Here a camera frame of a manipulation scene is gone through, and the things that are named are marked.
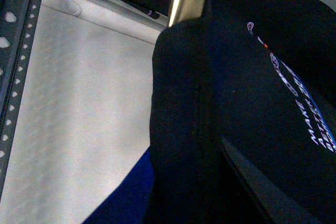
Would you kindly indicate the black printed t-shirt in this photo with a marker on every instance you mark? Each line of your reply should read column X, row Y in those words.
column 242, row 126

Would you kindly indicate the blue cloth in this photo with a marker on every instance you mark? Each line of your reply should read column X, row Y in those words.
column 128, row 202

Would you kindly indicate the grey rear perforated rack rail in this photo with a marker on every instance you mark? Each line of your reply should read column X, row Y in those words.
column 9, row 120

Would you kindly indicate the grey perforated rack rail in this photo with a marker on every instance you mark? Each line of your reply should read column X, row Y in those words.
column 9, row 120
column 13, row 14

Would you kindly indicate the grey front perforated rack rail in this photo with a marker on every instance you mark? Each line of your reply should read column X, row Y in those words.
column 13, row 14

